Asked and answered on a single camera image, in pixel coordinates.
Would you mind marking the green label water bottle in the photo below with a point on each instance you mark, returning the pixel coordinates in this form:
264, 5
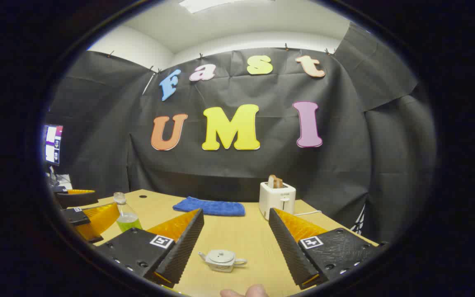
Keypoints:
127, 220

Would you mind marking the toast bread slice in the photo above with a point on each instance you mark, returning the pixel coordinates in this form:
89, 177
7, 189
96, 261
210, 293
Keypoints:
279, 183
271, 181

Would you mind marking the white toaster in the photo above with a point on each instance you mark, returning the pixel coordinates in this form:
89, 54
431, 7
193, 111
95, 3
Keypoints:
276, 200

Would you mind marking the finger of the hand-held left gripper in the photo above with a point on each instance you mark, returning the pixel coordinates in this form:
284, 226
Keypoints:
97, 218
76, 199

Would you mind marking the white lattice frame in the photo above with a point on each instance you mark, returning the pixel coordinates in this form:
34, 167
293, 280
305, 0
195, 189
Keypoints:
359, 222

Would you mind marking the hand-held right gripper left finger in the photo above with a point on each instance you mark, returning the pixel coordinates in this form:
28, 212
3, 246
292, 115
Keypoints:
184, 247

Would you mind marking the computer monitor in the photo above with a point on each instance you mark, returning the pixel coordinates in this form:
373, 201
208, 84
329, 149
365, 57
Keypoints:
53, 144

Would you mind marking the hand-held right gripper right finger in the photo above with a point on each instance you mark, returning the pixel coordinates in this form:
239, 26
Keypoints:
289, 247

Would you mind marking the blue towel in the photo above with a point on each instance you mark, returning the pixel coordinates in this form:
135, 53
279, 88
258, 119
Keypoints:
210, 207

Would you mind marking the white teacup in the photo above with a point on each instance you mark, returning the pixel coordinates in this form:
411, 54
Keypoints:
221, 266

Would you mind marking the ceiling light panel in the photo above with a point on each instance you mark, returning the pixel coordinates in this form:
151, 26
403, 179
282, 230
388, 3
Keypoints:
208, 4

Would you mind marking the black backdrop cloth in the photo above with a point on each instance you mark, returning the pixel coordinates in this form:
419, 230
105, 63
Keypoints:
344, 165

